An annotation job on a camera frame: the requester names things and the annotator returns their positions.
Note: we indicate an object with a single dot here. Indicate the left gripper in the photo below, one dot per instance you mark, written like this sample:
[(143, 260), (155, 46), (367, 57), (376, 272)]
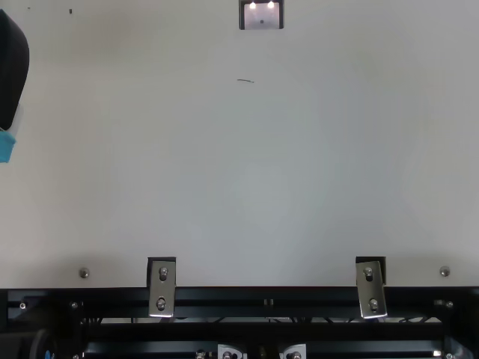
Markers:
[(6, 147)]

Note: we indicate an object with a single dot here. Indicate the small square scanner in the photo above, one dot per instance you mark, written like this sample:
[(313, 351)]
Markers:
[(262, 16)]

